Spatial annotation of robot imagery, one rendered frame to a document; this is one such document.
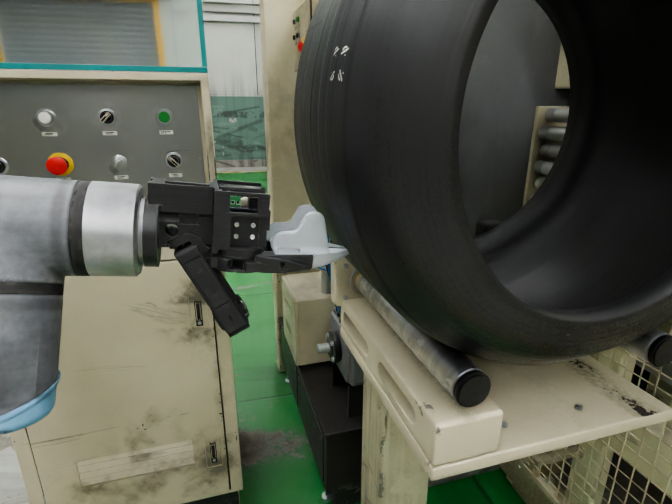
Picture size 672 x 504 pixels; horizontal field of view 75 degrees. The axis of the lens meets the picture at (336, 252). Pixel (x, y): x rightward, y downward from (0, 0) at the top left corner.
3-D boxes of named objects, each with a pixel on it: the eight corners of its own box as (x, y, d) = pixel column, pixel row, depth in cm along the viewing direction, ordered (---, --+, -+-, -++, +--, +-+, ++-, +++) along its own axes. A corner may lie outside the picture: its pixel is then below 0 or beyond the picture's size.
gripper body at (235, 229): (278, 195, 42) (141, 186, 38) (271, 279, 45) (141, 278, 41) (267, 183, 49) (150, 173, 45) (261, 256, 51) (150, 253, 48)
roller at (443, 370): (358, 264, 79) (380, 270, 80) (349, 286, 80) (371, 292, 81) (467, 370, 47) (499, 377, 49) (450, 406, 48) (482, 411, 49)
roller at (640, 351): (510, 257, 88) (499, 277, 89) (494, 249, 86) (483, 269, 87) (686, 342, 56) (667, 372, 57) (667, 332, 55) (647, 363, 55)
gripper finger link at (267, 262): (317, 259, 45) (227, 257, 42) (315, 273, 45) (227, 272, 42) (306, 246, 49) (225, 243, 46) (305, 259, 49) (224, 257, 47)
